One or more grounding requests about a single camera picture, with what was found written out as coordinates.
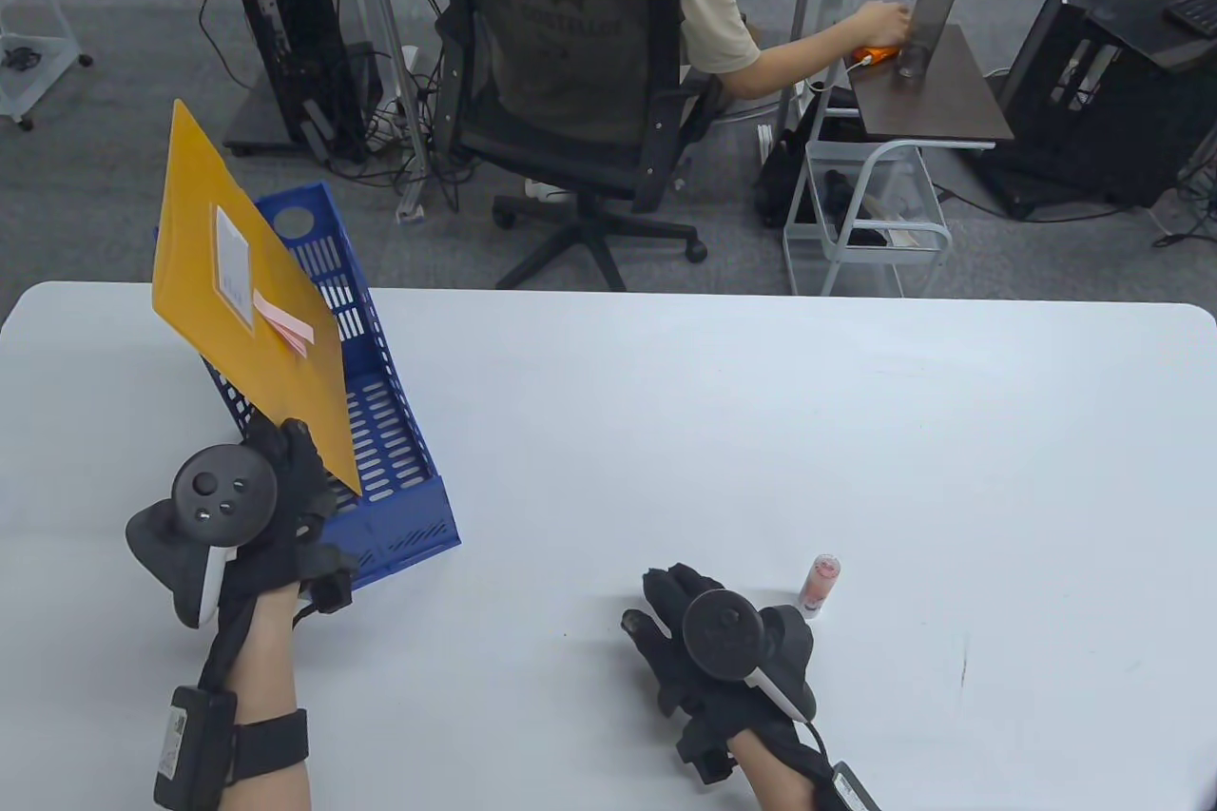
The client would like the person's left hand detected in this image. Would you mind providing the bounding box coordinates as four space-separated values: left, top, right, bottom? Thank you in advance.
214 416 362 614

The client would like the person's right hand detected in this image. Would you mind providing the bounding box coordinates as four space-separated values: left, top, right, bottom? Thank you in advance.
621 562 828 755

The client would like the red and white glue stick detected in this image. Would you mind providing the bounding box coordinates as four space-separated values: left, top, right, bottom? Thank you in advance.
799 552 842 620

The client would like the yellow L-shaped folder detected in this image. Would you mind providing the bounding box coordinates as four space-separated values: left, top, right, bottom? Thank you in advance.
152 100 362 498

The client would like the person's left forearm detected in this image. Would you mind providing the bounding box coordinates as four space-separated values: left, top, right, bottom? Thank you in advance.
223 583 315 811

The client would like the person's right forearm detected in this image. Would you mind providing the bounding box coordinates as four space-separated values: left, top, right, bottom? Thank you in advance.
737 735 819 811

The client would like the blue plastic file rack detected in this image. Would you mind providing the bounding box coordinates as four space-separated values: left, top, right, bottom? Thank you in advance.
200 181 463 608

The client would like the white lined label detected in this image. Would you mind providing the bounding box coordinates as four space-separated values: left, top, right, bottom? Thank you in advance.
214 204 256 337

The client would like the black mesh office chair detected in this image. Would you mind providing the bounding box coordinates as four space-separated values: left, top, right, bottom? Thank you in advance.
414 0 724 292

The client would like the black computer tower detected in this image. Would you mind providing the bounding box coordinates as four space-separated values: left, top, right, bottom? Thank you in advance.
233 0 372 161

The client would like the black bag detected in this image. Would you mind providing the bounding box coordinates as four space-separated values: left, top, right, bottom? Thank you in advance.
756 88 857 227

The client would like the white wheeled cart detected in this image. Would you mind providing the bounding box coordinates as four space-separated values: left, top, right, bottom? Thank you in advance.
0 0 94 132
782 139 954 297

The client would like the brown side table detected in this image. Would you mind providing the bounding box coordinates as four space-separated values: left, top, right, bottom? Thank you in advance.
844 25 1014 148

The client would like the dark transparent water bottle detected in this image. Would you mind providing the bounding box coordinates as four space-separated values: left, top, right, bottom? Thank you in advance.
894 0 967 80

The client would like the black open-frame computer case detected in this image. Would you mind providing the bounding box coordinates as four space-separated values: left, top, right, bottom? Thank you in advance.
979 0 1217 221

